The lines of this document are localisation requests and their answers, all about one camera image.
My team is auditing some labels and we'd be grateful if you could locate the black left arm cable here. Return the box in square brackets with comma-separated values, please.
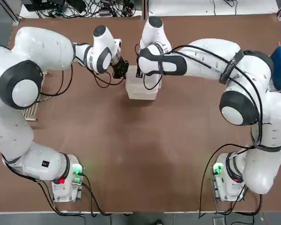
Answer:
[37, 62, 119, 97]

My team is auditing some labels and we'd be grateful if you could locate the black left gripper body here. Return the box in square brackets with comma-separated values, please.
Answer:
[113, 60, 130, 74]

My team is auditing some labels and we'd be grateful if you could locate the black left base cable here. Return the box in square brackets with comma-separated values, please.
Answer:
[43, 173, 113, 218]

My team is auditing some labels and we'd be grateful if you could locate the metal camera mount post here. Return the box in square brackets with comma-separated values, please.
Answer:
[141, 0, 149, 20]

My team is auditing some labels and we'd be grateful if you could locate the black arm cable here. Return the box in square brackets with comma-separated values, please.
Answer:
[37, 62, 119, 97]
[134, 43, 276, 150]

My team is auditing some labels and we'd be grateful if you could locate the black base cable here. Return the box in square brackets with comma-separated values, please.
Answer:
[43, 173, 113, 218]
[198, 144, 251, 219]

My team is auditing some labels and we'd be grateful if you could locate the white wire rack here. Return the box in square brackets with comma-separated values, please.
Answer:
[20, 72, 49, 122]

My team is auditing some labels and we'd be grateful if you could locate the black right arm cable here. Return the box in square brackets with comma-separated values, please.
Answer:
[134, 43, 276, 150]

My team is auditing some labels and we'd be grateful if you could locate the translucent plastic box lid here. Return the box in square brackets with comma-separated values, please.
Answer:
[125, 65, 164, 94]

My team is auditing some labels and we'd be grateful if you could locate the black equipment box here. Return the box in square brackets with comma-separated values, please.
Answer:
[22, 0, 67, 12]

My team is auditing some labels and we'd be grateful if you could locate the white plastic preservation box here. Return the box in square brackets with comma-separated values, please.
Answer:
[127, 90, 158, 101]

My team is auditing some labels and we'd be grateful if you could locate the white desk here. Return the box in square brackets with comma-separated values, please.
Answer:
[18, 0, 279, 18]

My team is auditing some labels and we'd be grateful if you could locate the black right base cable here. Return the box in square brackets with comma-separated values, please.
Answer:
[198, 144, 251, 219]

